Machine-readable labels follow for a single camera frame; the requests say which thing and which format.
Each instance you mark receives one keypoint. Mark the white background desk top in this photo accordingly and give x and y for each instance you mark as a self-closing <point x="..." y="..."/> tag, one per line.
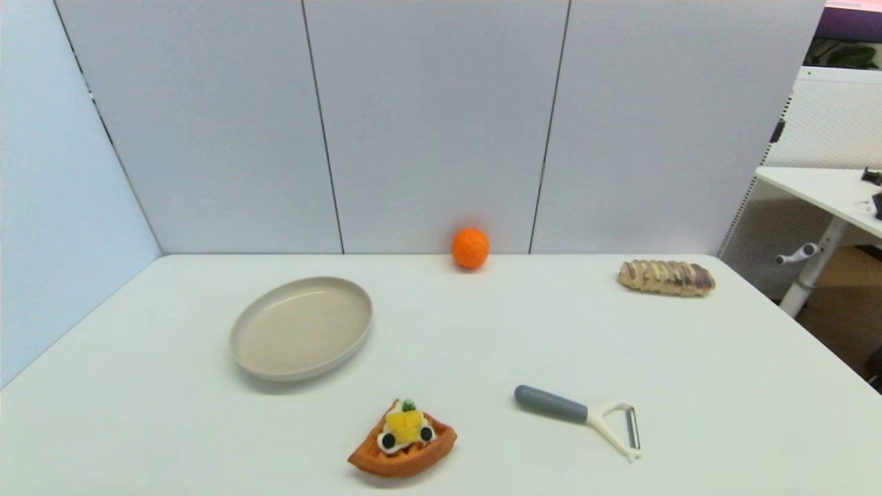
<point x="813" y="187"/>

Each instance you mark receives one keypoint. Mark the green potted plant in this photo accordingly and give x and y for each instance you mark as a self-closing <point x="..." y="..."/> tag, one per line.
<point x="851" y="55"/>

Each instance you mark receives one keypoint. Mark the beige round plate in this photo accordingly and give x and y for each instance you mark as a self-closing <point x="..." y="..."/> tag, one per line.
<point x="303" y="329"/>

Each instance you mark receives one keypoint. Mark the braided brown bread loaf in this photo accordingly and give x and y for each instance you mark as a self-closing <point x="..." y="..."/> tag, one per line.
<point x="665" y="277"/>

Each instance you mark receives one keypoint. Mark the white perforated partition panel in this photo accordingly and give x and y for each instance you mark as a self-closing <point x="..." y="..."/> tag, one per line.
<point x="834" y="117"/>

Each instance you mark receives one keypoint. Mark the waffle slice with fruit topping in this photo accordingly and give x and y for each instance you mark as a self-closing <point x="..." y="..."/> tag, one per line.
<point x="406" y="460"/>

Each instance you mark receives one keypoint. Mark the orange fruit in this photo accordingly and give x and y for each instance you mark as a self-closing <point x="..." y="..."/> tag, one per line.
<point x="470" y="248"/>

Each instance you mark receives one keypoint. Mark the small black object on desk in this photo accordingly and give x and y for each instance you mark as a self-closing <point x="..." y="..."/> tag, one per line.
<point x="872" y="176"/>

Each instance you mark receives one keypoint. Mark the white desk leg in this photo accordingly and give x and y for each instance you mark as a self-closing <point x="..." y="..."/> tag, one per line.
<point x="816" y="265"/>

